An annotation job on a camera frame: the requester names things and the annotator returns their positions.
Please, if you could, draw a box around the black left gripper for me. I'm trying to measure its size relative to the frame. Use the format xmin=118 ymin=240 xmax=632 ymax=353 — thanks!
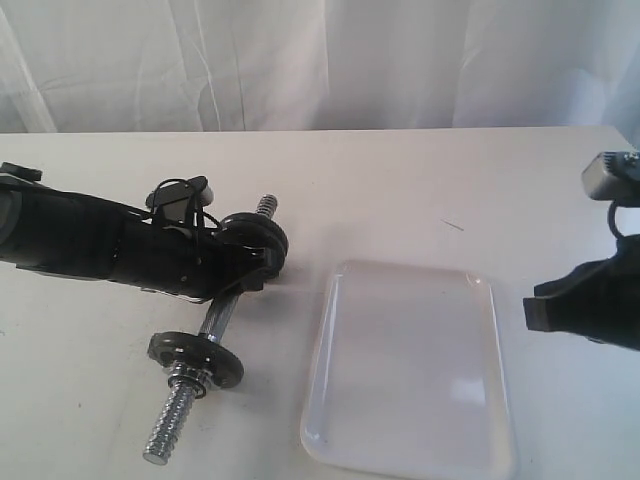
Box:
xmin=112 ymin=219 xmax=270 ymax=300

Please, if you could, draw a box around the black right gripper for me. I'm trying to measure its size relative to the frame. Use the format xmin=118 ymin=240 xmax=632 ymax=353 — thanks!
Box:
xmin=523 ymin=234 xmax=639 ymax=345

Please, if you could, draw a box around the black weight plate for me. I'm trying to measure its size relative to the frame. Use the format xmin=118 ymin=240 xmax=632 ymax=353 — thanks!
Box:
xmin=147 ymin=331 xmax=244 ymax=389
xmin=217 ymin=212 xmax=274 ymax=278
xmin=260 ymin=218 xmax=289 ymax=278

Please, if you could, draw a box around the chrome threaded dumbbell bar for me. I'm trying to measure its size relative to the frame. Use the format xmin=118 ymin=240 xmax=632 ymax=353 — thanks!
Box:
xmin=143 ymin=194 xmax=288 ymax=466

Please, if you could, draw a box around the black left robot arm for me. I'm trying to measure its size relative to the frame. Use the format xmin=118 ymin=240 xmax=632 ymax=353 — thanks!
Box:
xmin=1 ymin=162 xmax=278 ymax=301

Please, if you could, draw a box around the white rectangular plastic tray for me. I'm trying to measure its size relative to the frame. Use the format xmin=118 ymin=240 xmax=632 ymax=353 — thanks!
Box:
xmin=300 ymin=260 xmax=518 ymax=479

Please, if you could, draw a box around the white backdrop curtain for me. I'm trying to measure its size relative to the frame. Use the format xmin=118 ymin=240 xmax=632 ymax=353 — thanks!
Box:
xmin=1 ymin=1 xmax=639 ymax=143

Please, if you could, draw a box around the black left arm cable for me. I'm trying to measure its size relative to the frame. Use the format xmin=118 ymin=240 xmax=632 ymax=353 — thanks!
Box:
xmin=149 ymin=177 xmax=221 ymax=266

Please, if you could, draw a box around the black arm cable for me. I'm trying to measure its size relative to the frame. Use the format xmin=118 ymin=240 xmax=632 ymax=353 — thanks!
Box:
xmin=149 ymin=177 xmax=221 ymax=266
xmin=605 ymin=199 xmax=631 ymax=241

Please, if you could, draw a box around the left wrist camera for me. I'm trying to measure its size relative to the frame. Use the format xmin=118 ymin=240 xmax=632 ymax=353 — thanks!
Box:
xmin=145 ymin=175 xmax=214 ymax=224

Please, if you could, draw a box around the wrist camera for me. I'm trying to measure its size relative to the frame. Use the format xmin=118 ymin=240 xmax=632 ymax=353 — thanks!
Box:
xmin=581 ymin=151 xmax=639 ymax=201
xmin=145 ymin=175 xmax=214 ymax=224

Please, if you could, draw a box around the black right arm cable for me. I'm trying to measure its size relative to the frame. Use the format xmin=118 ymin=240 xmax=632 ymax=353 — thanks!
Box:
xmin=605 ymin=199 xmax=631 ymax=241

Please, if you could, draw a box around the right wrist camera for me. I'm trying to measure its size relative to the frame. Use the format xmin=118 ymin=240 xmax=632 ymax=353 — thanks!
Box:
xmin=581 ymin=151 xmax=639 ymax=201

